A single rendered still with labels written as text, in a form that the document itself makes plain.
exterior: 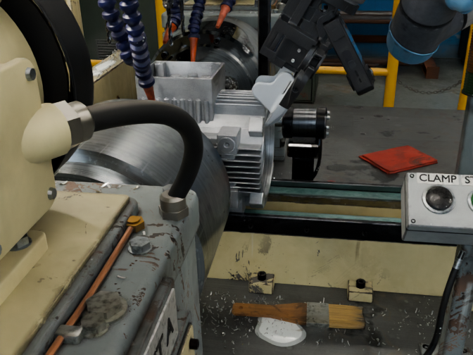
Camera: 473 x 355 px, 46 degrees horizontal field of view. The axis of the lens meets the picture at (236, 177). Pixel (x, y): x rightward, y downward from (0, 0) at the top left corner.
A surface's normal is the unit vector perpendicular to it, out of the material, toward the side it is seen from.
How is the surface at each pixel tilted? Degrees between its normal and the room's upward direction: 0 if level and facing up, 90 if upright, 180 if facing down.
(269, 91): 92
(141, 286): 15
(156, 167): 36
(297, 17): 90
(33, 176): 90
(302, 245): 90
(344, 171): 0
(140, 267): 0
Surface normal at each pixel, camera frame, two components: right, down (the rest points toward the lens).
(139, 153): 0.45, -0.77
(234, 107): -0.18, 0.40
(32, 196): 0.99, 0.05
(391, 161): -0.04, -0.91
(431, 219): -0.11, -0.46
